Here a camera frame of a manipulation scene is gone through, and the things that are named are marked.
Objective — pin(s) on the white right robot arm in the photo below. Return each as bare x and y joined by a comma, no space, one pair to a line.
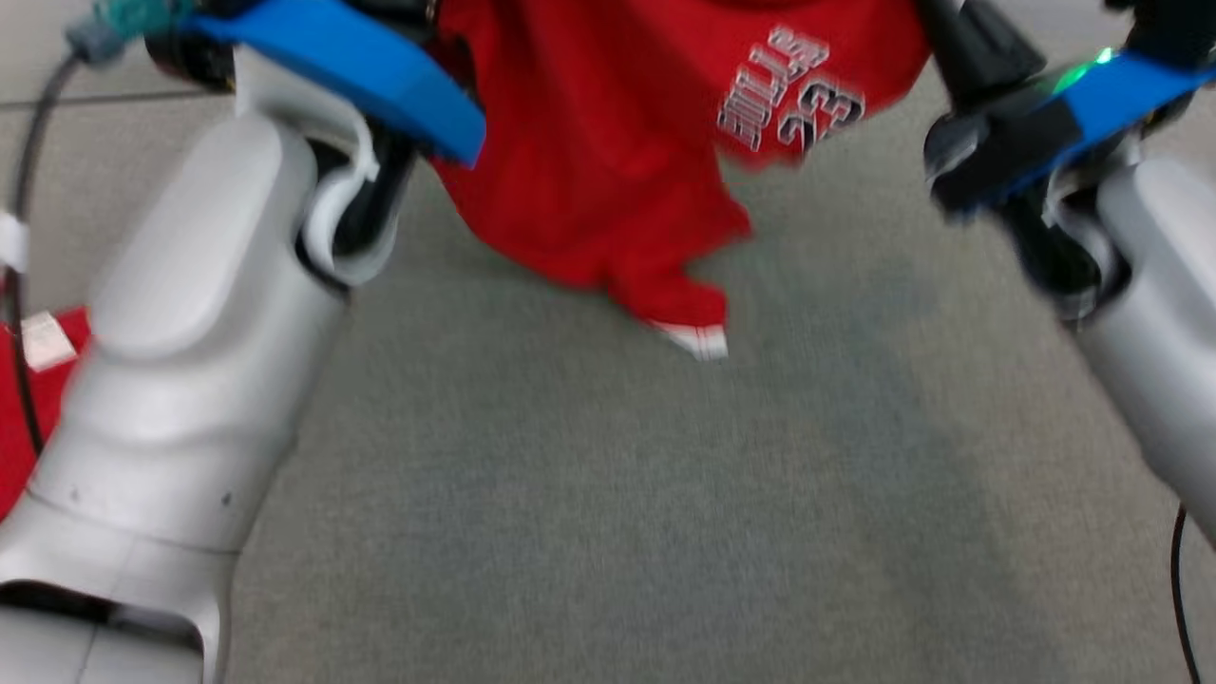
1168,313

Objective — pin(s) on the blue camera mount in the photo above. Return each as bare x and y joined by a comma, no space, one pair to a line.
351,62
1102,104

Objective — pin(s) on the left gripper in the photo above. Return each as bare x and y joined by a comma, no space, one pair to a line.
366,204

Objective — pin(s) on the right blue camera mount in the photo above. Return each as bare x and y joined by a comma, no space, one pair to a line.
1102,104

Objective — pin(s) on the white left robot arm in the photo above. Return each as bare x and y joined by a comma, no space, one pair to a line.
180,380

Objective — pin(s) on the left blue camera mount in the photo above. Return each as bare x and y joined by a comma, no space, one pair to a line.
351,62

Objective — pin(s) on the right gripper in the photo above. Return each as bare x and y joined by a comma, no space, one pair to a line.
1073,247

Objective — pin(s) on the red shorts with Bulls print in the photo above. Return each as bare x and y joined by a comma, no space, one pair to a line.
589,142

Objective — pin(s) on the red and white jersey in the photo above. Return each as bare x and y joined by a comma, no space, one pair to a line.
14,446

